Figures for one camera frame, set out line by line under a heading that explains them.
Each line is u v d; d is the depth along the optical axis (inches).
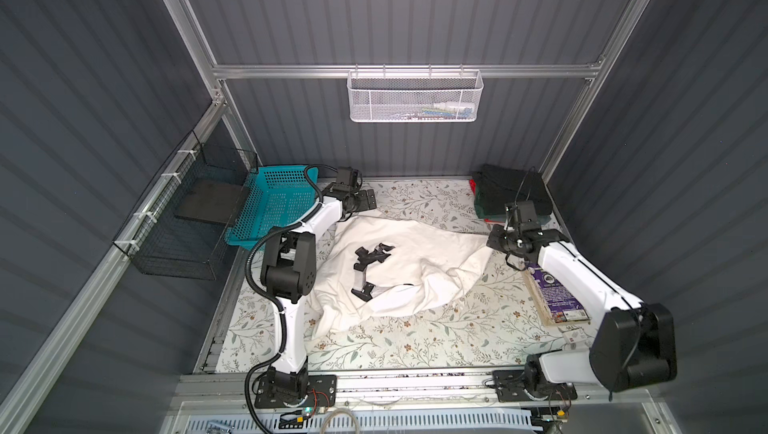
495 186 42.7
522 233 26.0
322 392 28.9
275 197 45.5
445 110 36.3
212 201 30.5
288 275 22.0
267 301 21.6
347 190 31.7
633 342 15.7
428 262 37.9
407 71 34.8
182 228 29.8
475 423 28.9
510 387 29.0
